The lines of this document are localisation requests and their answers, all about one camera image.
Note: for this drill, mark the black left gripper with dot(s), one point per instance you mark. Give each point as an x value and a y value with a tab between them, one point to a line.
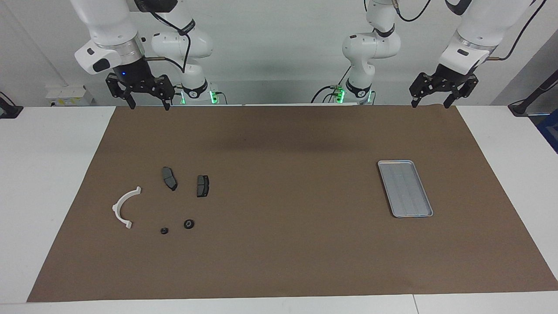
449	77

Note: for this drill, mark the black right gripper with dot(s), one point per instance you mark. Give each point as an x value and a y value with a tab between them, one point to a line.
133	74

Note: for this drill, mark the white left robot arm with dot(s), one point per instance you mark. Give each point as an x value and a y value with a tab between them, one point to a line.
475	30

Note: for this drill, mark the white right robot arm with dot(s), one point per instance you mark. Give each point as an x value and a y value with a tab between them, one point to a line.
109	26

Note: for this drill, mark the silver metal tray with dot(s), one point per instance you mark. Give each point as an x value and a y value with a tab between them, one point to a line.
405	189

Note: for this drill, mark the dark curved brake pad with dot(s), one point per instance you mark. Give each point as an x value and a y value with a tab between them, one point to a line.
169	178

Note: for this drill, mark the white power strip box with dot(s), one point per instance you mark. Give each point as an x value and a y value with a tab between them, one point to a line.
69	96

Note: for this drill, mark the black stand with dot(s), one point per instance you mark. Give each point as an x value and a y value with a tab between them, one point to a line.
527	104
8	109

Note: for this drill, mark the dark rectangular brake pad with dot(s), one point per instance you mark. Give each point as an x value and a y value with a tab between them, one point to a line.
203	186

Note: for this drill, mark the blue box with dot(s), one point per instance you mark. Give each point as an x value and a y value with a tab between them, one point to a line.
550	131

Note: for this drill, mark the brown table mat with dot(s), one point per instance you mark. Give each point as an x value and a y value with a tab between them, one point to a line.
279	240

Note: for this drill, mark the white curved plastic bracket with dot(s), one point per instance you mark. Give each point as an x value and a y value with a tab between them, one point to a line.
117	209

